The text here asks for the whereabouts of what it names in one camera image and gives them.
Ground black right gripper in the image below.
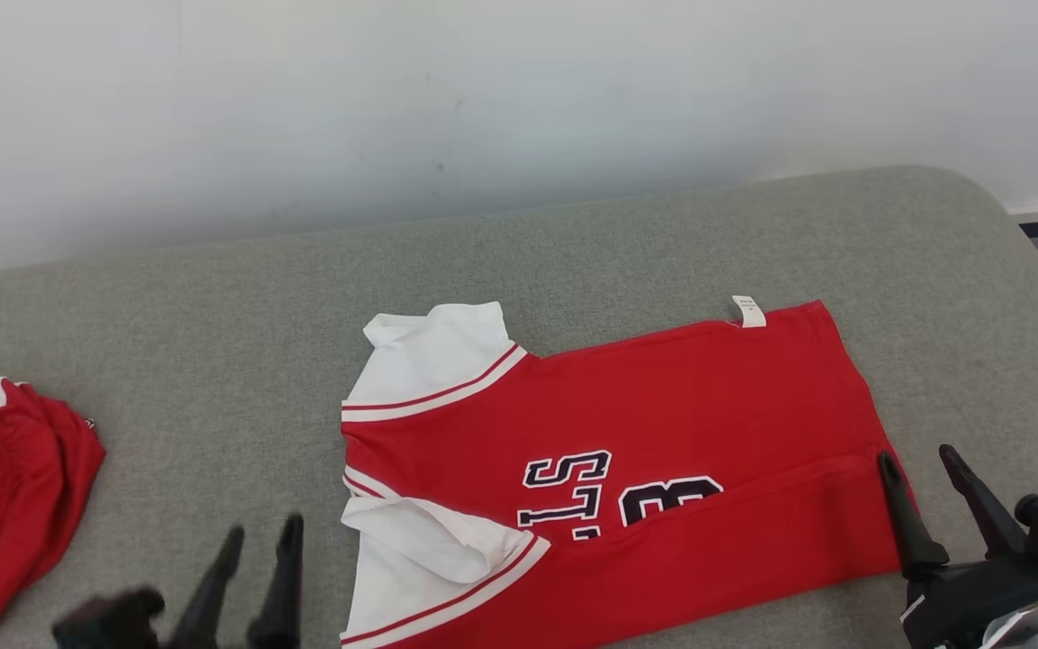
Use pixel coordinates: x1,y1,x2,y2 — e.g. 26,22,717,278
877,443,1038,649

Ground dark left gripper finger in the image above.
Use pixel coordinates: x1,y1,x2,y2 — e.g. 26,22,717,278
168,526,245,649
247,514,305,649

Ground red shorts white stripe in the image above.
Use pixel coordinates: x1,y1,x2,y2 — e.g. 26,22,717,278
0,376,107,623

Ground red jersey white sleeves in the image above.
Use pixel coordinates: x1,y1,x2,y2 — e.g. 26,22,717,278
339,295,921,649

